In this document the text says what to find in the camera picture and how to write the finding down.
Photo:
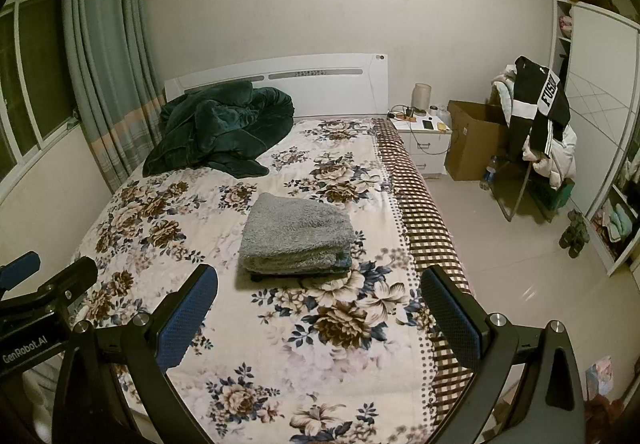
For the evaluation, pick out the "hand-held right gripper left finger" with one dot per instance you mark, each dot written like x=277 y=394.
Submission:
x=187 y=314

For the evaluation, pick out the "clear water bottle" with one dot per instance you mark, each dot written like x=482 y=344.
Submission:
x=487 y=174

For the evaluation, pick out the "white bed headboard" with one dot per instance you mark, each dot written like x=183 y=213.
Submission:
x=325 y=94

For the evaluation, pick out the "green plastic crate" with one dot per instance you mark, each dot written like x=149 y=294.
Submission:
x=555 y=196

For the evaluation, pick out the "grey-green striped curtain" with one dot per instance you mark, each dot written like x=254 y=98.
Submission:
x=110 y=49

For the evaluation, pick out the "green plush slipper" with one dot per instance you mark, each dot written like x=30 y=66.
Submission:
x=569 y=231
x=580 y=244

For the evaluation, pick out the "dark green blanket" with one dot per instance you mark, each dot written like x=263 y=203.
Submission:
x=225 y=124

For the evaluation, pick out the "white puffy jacket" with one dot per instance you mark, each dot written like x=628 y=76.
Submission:
x=560 y=154

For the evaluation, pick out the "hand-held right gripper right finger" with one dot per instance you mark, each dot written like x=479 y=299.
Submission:
x=447 y=319

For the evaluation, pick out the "beige ribbed jar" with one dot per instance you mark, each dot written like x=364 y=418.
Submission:
x=422 y=98

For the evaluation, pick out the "white wardrobe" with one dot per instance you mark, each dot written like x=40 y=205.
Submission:
x=600 y=99

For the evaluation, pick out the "dark wooden chair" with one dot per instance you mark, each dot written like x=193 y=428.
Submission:
x=515 y=186

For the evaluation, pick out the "pale green folded clothes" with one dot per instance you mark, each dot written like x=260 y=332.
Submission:
x=615 y=221

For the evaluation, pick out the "grey fluffy blanket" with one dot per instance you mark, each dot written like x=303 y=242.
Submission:
x=295 y=229

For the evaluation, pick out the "white nightstand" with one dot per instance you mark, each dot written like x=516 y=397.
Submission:
x=425 y=149

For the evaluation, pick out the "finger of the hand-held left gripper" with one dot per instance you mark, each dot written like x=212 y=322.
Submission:
x=75 y=276
x=20 y=269

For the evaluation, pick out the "black jacket with white stripe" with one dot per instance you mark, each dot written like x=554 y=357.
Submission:
x=530 y=84

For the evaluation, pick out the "pink folded cloth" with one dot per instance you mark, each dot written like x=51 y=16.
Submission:
x=565 y=27

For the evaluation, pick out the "brown cardboard box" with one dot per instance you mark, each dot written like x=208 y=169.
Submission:
x=470 y=144

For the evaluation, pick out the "pastel printed bag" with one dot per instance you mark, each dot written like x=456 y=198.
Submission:
x=600 y=374

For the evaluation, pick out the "dark reddish cloth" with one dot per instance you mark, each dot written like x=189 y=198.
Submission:
x=605 y=419

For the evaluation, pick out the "floral bed sheet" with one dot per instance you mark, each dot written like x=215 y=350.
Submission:
x=280 y=339

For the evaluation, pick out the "black phone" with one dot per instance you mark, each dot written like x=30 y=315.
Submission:
x=427 y=124

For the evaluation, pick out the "white framed window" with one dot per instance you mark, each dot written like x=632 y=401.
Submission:
x=27 y=89

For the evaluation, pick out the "pale light jacket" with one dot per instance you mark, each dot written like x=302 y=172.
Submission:
x=502 y=92

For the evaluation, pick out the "small white jar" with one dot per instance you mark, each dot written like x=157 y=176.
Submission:
x=434 y=111

